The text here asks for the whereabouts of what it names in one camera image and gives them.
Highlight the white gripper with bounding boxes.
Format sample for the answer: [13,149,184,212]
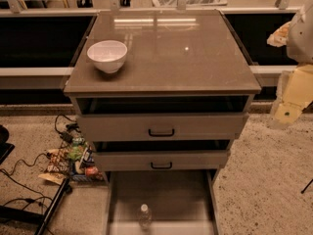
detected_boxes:
[267,22,313,129]

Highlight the clear plastic water bottle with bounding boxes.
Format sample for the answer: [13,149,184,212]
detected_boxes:
[137,204,152,230]

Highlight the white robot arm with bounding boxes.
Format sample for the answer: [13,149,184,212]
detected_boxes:
[267,0,313,129]

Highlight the top grey drawer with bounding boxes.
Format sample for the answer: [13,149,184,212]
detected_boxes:
[77,96,247,142]

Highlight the grey drawer cabinet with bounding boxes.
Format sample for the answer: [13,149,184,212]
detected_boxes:
[65,11,260,228]

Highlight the middle grey drawer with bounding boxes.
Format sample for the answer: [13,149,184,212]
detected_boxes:
[93,140,230,171]

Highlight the bottom open grey drawer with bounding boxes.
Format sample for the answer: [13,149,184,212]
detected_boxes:
[104,170,221,235]

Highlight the black tripod leg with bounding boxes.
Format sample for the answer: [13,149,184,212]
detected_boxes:
[300,178,313,194]

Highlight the white ceramic bowl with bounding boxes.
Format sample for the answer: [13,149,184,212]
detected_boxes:
[87,40,128,73]

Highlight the pile of snack packages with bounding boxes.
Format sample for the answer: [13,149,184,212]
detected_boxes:
[38,137,105,184]

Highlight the black object at left edge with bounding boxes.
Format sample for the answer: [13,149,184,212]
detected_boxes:
[0,125,15,164]

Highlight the black stand leg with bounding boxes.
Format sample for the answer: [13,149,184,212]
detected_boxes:
[0,178,71,235]

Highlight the black top drawer handle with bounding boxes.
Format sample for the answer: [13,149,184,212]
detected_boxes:
[148,128,175,137]

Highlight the black drawer handle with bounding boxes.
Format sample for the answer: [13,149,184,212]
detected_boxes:
[148,128,175,137]
[150,162,172,170]

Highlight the black middle drawer handle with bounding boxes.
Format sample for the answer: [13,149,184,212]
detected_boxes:
[150,162,172,170]

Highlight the black power adapter cables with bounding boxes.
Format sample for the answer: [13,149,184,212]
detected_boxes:
[53,114,81,145]

